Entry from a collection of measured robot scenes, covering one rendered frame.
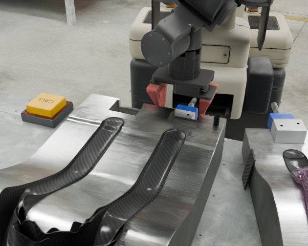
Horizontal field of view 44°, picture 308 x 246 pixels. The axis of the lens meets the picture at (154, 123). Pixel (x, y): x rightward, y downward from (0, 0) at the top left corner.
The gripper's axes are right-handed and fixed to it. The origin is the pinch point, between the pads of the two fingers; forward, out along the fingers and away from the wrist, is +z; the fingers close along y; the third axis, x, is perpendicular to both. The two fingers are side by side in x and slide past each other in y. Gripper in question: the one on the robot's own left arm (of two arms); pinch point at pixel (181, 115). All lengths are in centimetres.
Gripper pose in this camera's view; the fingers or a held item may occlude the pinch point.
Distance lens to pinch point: 75.4
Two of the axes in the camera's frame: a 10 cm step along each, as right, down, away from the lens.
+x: 3.5, -5.2, 7.8
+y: 9.4, 2.0, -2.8
